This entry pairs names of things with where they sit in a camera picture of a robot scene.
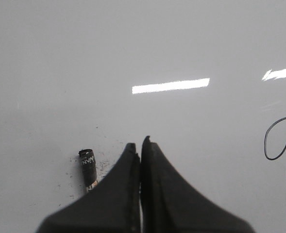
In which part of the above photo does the white whiteboard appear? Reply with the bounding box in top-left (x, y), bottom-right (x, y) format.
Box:
top-left (0, 0), bottom-right (286, 233)

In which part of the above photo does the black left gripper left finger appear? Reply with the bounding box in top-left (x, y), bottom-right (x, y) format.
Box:
top-left (37, 143), bottom-right (140, 233)

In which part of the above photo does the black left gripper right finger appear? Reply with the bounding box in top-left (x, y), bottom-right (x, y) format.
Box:
top-left (141, 136), bottom-right (254, 233)

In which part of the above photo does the black white whiteboard marker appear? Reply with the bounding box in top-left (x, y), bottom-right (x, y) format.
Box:
top-left (79, 149), bottom-right (98, 193)

